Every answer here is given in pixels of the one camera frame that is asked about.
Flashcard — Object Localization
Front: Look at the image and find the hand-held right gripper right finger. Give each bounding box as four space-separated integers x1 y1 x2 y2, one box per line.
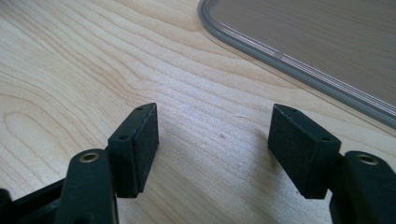
266 103 343 201

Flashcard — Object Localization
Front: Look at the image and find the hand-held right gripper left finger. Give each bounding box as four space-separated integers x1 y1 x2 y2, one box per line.
106 102 161 200

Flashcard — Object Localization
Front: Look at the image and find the brown tray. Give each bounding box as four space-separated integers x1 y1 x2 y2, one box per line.
197 0 396 131

